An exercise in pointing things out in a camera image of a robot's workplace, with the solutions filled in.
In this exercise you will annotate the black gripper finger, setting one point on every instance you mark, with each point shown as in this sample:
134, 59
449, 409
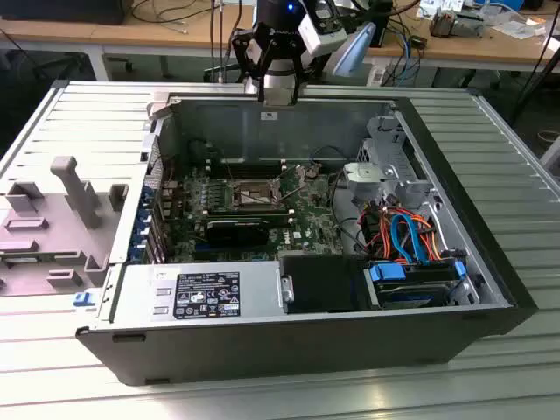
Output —
262, 70
298, 70

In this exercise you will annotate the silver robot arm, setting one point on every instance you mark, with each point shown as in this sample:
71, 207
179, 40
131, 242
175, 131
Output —
279, 73

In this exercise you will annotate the black RAM slot bank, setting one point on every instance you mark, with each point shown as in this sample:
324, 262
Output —
254, 168
249, 212

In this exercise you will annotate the CPU socket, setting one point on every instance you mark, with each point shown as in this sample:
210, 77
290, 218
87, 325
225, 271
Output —
254, 198

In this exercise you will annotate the CPU cooler heat sink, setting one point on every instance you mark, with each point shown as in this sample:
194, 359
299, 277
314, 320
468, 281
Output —
443, 24

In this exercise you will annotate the blue expansion slot clip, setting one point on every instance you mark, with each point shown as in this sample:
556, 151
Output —
149, 195
137, 254
143, 217
140, 236

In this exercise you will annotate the black plastic bay cover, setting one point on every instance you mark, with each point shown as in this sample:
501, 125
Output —
324, 284

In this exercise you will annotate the white power strip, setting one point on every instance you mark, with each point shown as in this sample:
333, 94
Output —
377, 75

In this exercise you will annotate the black upright box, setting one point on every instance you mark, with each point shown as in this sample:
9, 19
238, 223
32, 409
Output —
381, 26

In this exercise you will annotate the silver metal drive cage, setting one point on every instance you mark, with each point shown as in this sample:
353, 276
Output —
394, 144

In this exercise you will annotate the wooden desk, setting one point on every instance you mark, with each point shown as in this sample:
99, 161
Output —
131, 32

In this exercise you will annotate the white printed box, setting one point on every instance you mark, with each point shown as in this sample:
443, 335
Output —
442, 6

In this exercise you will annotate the green motherboard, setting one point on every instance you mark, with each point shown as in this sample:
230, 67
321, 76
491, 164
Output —
306, 227

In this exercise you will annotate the black graphics card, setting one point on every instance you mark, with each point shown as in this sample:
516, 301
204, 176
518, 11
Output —
236, 232

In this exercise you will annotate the silver metal device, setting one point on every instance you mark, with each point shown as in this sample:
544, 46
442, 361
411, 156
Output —
470, 26

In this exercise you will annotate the large black box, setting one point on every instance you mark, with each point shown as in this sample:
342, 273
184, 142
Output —
65, 11

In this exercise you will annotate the black office chair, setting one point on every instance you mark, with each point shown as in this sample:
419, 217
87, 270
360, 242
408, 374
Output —
57, 67

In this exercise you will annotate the white papers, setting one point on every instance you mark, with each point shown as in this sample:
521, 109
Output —
518, 28

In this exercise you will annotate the black stand leg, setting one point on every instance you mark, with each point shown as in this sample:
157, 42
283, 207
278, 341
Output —
536, 81

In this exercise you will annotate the silver power supply unit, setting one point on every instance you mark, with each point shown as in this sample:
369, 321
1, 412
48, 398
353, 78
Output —
140, 284

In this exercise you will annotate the hard disk in blue carrier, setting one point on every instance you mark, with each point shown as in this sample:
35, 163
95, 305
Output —
407, 294

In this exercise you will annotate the grey parts rack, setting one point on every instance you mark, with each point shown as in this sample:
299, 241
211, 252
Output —
52, 227

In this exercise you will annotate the black and silver PC case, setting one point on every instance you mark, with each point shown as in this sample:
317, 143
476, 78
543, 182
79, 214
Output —
262, 350

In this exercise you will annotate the small blue plastic clip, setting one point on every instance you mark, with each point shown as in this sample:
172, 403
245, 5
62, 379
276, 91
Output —
84, 299

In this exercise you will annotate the green RAM stick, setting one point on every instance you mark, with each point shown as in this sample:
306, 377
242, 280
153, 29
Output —
22, 261

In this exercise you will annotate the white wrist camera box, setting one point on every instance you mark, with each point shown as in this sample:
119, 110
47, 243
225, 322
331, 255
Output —
321, 35

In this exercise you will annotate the silver metal bracket plate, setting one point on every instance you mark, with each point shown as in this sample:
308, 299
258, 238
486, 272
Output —
367, 175

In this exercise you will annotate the white furniture frame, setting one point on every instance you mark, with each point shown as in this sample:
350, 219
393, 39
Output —
552, 153

